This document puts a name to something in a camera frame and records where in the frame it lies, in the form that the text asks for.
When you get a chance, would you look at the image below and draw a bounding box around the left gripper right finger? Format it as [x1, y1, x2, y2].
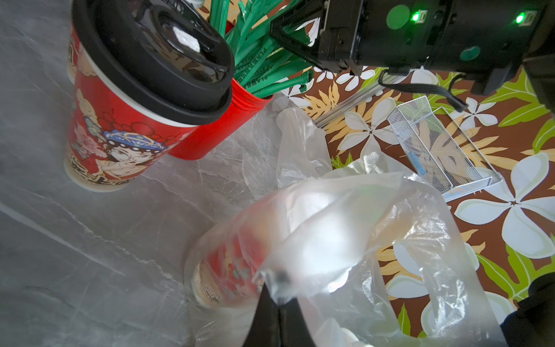
[279, 299, 316, 347]

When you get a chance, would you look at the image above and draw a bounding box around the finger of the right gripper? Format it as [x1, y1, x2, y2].
[270, 0, 324, 65]

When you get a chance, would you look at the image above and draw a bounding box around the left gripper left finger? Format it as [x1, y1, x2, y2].
[243, 285, 280, 347]

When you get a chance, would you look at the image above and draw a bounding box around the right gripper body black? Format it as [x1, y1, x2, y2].
[318, 1, 455, 73]

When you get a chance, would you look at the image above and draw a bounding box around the red cup white lid front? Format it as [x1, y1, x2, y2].
[192, 213, 280, 307]

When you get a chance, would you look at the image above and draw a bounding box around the red cup white lid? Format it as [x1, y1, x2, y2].
[66, 26, 80, 84]
[192, 213, 280, 307]

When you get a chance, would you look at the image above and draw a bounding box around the clear plastic carrier bag front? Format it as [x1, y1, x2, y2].
[185, 108, 506, 346]

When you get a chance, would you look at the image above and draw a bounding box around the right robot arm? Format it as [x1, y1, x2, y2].
[270, 0, 554, 110]

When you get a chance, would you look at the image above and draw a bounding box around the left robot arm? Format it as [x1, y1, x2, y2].
[243, 273, 554, 346]

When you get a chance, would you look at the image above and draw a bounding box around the green wrapped straws bundle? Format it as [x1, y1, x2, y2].
[208, 1, 314, 98]

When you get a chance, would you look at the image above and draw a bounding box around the red plastic straw cup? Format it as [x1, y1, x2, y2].
[169, 80, 273, 160]

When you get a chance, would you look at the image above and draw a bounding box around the white mesh basket right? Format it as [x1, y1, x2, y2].
[387, 96, 504, 202]

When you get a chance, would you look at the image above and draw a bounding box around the blue object in basket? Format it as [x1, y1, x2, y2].
[407, 152, 426, 176]

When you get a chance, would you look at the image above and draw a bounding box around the red cup black lid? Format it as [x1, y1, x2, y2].
[64, 1, 235, 192]

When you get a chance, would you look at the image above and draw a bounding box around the red cup white lid back-left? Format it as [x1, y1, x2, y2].
[66, 26, 80, 84]

